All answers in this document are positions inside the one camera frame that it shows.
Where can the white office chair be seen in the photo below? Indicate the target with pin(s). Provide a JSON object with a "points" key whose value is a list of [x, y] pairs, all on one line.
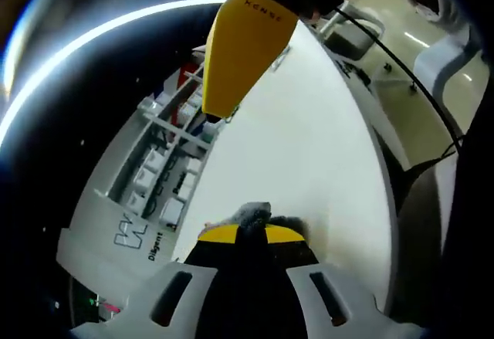
{"points": [[444, 65]]}

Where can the long ceiling light strip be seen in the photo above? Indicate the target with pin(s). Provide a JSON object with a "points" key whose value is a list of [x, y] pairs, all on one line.
{"points": [[77, 49]]}

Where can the pink tag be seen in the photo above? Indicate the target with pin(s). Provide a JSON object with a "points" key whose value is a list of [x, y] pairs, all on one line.
{"points": [[109, 308]]}

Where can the grey seat office chair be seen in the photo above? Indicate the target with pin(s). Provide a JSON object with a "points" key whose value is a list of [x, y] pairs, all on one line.
{"points": [[347, 43]]}

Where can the grey towel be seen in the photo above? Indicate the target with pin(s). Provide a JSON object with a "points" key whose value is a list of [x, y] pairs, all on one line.
{"points": [[254, 212]]}

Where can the grey metal shelving unit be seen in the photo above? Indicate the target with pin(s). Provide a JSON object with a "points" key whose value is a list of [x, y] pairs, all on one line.
{"points": [[162, 138]]}

